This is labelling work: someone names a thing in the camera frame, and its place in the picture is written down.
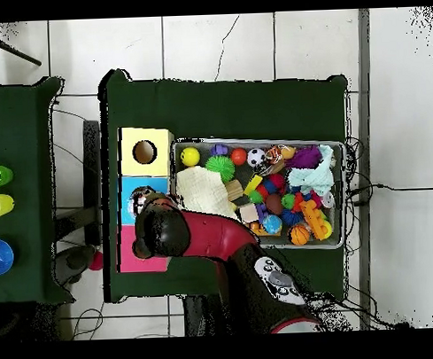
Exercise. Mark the cream knitted cloth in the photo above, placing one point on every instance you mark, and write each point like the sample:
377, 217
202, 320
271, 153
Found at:
202, 190

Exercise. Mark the mint knitted cloth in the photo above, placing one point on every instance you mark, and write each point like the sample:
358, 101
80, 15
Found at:
312, 176

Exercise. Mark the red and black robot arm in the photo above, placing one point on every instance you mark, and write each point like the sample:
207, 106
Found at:
218, 236

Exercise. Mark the silver mesh bin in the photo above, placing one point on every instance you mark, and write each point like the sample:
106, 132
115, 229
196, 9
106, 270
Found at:
242, 171

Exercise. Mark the wooden box with three holes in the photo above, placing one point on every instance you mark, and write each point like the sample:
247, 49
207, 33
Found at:
159, 163

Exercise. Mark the plain orange ball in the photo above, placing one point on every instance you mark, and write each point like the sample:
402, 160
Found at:
238, 156

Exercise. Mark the yellow smiley ball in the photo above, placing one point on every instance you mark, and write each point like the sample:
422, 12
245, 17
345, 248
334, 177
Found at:
190, 157

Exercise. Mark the toy soccer ball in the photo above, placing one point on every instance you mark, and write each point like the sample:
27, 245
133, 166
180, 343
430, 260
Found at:
256, 157

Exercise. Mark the plain wooden cube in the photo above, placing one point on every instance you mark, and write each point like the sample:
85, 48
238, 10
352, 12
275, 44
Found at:
247, 213

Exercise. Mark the brown toy football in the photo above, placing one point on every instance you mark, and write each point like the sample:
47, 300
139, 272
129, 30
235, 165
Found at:
274, 204

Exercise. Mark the dark green table cloth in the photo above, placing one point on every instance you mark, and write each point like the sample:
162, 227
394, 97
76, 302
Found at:
217, 108
20, 140

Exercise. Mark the blue globe ball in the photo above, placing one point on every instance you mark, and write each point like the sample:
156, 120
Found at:
272, 224

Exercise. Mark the purple bumpy soft toy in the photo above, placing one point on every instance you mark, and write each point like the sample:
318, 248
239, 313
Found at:
305, 157

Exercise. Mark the orange toy basketball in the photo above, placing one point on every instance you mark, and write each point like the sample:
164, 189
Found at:
299, 235

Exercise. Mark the large orange toy brick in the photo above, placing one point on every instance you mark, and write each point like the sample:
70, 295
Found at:
311, 217

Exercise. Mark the black can with silver top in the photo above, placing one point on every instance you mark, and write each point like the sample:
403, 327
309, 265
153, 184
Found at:
327, 199

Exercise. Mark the black stand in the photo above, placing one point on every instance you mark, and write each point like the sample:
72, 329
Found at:
92, 173

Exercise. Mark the red round knob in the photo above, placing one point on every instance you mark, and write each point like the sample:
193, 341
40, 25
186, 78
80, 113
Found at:
96, 261

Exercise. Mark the green plastic cup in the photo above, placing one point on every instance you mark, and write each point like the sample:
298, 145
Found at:
0, 175

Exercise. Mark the yellow plastic cup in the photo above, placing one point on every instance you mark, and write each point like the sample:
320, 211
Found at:
1, 205

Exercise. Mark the blue plastic cup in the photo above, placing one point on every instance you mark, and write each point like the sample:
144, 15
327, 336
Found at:
1, 257

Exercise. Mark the black tripod leg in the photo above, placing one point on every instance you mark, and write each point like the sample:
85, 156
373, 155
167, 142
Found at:
17, 53

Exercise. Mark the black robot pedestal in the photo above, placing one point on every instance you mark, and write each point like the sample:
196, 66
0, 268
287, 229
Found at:
200, 316

